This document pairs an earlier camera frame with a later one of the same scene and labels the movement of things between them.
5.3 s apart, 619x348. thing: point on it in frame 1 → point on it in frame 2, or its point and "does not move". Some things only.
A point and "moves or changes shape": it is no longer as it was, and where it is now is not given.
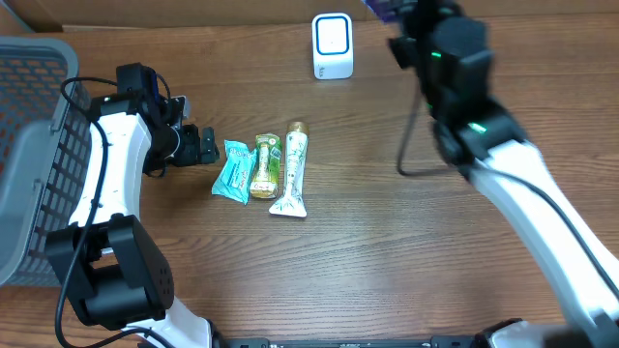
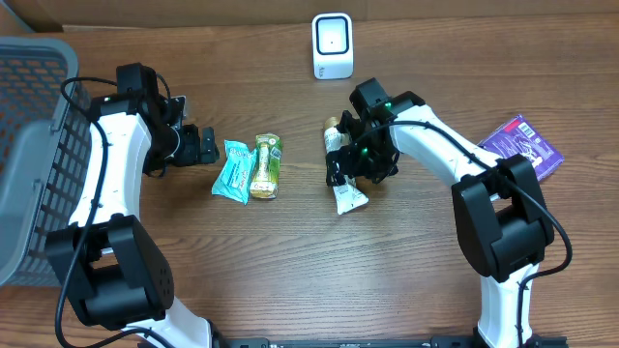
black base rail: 434,341 does not move
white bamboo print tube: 293,200 → 347,196
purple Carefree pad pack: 391,11 moves or changes shape
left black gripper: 191,145 does not move
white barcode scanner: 333,45 does not move
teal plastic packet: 234,176 does not move
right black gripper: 406,53 → 353,155
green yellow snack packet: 267,166 does not move
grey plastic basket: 45,115 does not move
